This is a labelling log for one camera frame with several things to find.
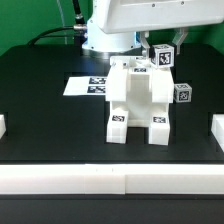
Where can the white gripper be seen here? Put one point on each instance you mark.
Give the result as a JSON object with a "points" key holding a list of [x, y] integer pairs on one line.
{"points": [[116, 16]]}

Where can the white chair seat part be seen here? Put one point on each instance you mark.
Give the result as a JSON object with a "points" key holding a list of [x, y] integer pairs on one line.
{"points": [[139, 111]]}

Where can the white chair back frame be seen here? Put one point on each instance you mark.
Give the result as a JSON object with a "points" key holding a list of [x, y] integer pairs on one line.
{"points": [[131, 75]]}

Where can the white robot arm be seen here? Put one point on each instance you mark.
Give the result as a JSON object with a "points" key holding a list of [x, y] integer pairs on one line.
{"points": [[100, 42]]}

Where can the white part right edge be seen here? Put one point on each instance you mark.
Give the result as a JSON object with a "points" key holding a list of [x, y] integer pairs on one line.
{"points": [[217, 129]]}

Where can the white part edge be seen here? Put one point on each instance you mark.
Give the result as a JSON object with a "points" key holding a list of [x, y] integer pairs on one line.
{"points": [[2, 125], [217, 129]]}

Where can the white part left edge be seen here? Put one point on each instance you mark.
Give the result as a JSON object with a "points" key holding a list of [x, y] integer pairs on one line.
{"points": [[2, 125]]}

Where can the white marker base plate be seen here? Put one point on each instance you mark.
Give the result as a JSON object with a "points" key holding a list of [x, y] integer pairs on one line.
{"points": [[85, 85]]}

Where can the white front barrier rail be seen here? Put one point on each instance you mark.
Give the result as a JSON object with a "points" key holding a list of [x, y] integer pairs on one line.
{"points": [[112, 179]]}

